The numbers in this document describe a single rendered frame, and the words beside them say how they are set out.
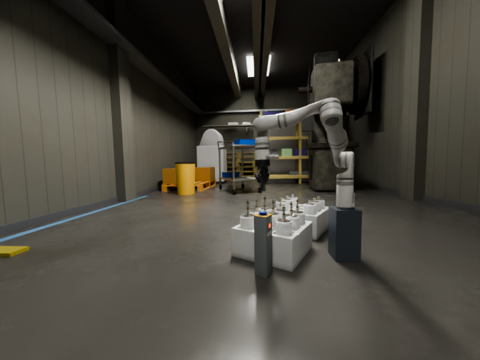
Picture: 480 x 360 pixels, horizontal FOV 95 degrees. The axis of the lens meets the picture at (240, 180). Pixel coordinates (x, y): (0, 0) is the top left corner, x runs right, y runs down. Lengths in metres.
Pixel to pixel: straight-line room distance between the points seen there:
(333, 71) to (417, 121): 1.66
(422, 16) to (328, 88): 1.45
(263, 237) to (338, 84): 3.88
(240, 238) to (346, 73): 3.93
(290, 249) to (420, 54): 3.49
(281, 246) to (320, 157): 3.27
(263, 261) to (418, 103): 3.35
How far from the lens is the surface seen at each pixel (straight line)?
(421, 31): 4.31
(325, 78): 4.67
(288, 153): 5.96
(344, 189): 1.40
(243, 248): 1.38
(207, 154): 6.18
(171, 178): 4.88
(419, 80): 4.10
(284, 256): 1.27
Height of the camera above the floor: 0.58
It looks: 4 degrees down
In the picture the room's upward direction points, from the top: 1 degrees counter-clockwise
